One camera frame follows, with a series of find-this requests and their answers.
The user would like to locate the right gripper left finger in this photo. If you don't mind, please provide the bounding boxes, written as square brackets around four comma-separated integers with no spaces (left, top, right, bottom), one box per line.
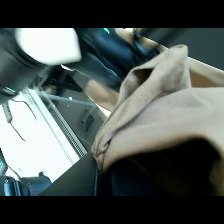
[39,152,100,197]

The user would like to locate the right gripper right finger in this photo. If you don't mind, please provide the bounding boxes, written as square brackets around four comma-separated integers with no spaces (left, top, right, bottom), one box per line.
[101,161,141,197]

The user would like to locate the beige garment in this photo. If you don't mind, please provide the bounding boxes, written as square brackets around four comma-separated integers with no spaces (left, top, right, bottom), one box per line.
[83,28,224,197]

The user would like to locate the black cable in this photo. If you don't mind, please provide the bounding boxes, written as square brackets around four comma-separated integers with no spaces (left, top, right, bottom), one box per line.
[8,98,38,142]

